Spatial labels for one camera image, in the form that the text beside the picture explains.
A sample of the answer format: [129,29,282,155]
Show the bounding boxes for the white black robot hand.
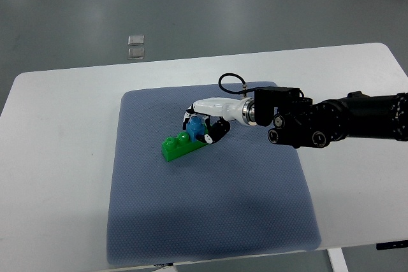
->
[182,97,257,144]

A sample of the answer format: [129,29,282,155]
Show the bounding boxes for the blue toy block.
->
[186,117,205,142]

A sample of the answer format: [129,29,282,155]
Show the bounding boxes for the green four-stud toy brick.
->
[161,131,207,162]

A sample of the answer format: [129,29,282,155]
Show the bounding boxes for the blue-grey textured mat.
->
[106,85,321,266]

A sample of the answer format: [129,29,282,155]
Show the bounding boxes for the lower metal floor plate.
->
[128,47,145,60]

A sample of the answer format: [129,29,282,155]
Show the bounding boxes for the metal floor plate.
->
[128,47,145,60]
[127,34,145,46]

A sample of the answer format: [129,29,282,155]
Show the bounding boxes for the upper metal floor plate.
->
[127,34,145,46]

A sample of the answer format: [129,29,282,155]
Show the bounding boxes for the white table leg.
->
[327,248,349,272]

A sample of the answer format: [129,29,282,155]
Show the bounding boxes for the black table control panel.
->
[375,240,408,250]

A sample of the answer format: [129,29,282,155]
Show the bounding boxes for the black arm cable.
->
[218,73,256,98]

